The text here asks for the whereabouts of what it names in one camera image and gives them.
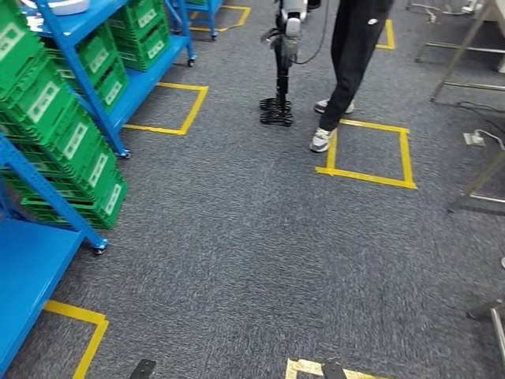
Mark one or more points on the blue metal shelf rack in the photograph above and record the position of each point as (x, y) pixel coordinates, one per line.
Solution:
(211, 21)
(145, 78)
(32, 272)

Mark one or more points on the white plastic part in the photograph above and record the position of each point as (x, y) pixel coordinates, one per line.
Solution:
(59, 6)

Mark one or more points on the humanoid robot with black legs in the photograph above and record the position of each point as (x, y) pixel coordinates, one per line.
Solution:
(282, 78)

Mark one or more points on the person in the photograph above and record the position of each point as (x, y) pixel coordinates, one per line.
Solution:
(351, 52)

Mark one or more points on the small white adapter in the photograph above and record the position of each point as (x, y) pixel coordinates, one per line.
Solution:
(473, 139)

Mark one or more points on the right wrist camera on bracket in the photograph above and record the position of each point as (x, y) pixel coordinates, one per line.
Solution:
(333, 370)

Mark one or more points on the steel frame table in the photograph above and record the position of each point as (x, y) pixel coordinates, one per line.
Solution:
(461, 47)

